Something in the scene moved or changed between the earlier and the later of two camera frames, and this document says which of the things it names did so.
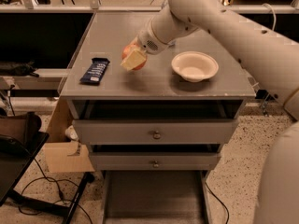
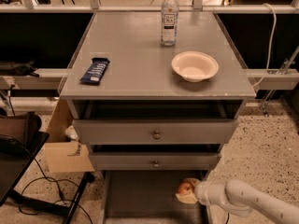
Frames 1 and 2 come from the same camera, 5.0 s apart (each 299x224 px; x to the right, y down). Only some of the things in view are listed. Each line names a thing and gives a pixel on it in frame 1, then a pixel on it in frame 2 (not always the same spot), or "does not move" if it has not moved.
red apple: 127,50 -> 185,188
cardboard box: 63,155 does not move
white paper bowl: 194,66 does not move
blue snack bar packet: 95,71 does not move
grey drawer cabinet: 174,115 does not move
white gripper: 148,42 -> 201,190
